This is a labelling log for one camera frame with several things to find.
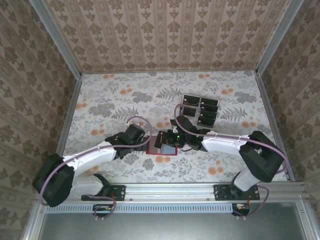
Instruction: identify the black credit card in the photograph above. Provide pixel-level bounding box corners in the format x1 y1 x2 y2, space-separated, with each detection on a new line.
154 133 166 149
199 103 220 112
199 97 219 106
198 109 218 119
182 94 201 105
180 106 198 118
196 116 216 127

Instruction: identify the red leather card holder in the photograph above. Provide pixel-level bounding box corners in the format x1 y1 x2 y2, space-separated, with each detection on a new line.
145 134 179 156

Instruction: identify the clear acrylic card stand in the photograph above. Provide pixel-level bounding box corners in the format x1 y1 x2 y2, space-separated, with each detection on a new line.
179 92 221 129

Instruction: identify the floral table cover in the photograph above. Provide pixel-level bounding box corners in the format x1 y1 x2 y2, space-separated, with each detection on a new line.
53 70 292 185

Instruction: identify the grey metal panel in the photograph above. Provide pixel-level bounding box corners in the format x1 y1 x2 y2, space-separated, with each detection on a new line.
23 201 310 240

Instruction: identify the purple cable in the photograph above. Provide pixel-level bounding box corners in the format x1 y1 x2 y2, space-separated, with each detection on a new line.
174 103 288 221
38 115 154 222

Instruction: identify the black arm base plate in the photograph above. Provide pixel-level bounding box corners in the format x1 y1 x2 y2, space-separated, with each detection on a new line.
81 184 126 202
213 184 261 202

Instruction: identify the aluminium extrusion rail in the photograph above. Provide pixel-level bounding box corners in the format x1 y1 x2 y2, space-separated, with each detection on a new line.
36 181 310 203

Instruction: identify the aluminium side rail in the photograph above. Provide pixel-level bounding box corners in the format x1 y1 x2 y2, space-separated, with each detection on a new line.
254 71 296 183
48 73 83 185

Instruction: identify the white slotted cable duct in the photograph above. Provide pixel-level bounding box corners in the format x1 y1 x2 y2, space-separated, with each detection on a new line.
45 202 236 214

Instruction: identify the aluminium corner post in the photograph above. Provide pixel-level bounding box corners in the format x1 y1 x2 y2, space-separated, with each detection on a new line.
254 0 306 77
28 0 83 80

